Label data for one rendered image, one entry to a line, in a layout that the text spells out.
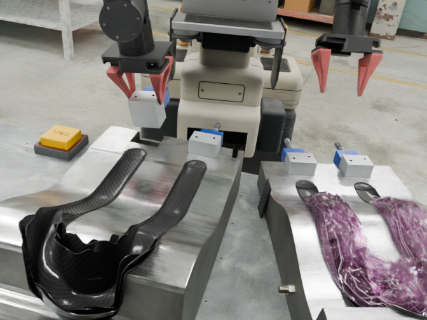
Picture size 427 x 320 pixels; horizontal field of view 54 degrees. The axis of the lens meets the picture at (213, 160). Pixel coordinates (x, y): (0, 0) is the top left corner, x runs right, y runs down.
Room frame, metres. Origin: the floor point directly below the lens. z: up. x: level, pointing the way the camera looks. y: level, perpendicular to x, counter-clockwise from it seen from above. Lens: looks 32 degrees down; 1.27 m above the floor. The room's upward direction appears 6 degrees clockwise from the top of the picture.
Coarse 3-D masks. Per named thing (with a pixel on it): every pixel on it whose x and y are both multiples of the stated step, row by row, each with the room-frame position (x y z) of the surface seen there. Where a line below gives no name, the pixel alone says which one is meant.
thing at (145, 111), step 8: (168, 80) 0.77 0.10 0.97; (152, 88) 0.72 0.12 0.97; (136, 96) 0.67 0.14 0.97; (144, 96) 0.67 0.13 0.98; (152, 96) 0.66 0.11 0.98; (168, 96) 0.72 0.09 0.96; (128, 104) 0.65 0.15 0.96; (136, 104) 0.65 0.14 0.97; (144, 104) 0.65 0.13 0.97; (152, 104) 0.65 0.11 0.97; (136, 112) 0.65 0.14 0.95; (144, 112) 0.65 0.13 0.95; (152, 112) 0.65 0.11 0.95; (160, 112) 0.66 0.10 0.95; (136, 120) 0.66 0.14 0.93; (144, 120) 0.65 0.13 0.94; (152, 120) 0.65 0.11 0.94; (160, 120) 0.66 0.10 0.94
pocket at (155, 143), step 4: (136, 136) 0.68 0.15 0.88; (132, 140) 0.67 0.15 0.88; (136, 140) 0.68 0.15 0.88; (140, 140) 0.69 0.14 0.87; (144, 140) 0.69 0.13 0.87; (148, 140) 0.69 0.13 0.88; (152, 140) 0.69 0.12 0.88; (144, 144) 0.69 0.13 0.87; (148, 144) 0.69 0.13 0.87; (152, 144) 0.69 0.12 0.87; (156, 144) 0.69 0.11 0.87
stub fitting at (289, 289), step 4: (288, 284) 0.39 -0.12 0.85; (292, 284) 0.39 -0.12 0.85; (280, 288) 0.39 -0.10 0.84; (284, 288) 0.39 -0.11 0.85; (288, 288) 0.39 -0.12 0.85; (292, 288) 0.39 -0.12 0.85; (280, 292) 0.38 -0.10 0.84; (284, 292) 0.38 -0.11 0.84; (288, 292) 0.38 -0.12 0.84; (292, 292) 0.38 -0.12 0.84
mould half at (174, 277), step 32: (96, 160) 0.59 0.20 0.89; (160, 160) 0.60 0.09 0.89; (224, 160) 0.62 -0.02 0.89; (64, 192) 0.49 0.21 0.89; (128, 192) 0.51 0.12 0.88; (160, 192) 0.52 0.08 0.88; (224, 192) 0.53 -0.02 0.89; (0, 224) 0.36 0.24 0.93; (96, 224) 0.38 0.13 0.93; (128, 224) 0.39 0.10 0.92; (192, 224) 0.44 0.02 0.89; (224, 224) 0.52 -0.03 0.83; (0, 256) 0.33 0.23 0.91; (160, 256) 0.33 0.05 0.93; (192, 256) 0.34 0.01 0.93; (0, 288) 0.33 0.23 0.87; (128, 288) 0.30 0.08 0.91; (160, 288) 0.30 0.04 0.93; (192, 288) 0.33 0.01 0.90
